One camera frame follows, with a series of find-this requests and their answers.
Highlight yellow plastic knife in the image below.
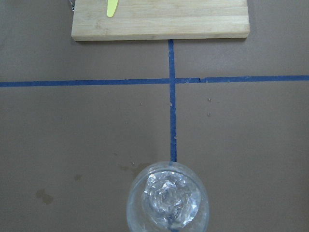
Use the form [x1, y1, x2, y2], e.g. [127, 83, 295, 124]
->
[107, 0, 119, 18]

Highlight wooden cutting board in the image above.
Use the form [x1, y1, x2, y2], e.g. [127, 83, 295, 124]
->
[71, 0, 250, 41]

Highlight single clear ice cube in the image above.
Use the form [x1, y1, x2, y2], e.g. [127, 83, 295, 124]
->
[142, 171, 202, 230]

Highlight clear wine glass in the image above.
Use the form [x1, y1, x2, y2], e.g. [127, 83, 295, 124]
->
[126, 161, 210, 232]

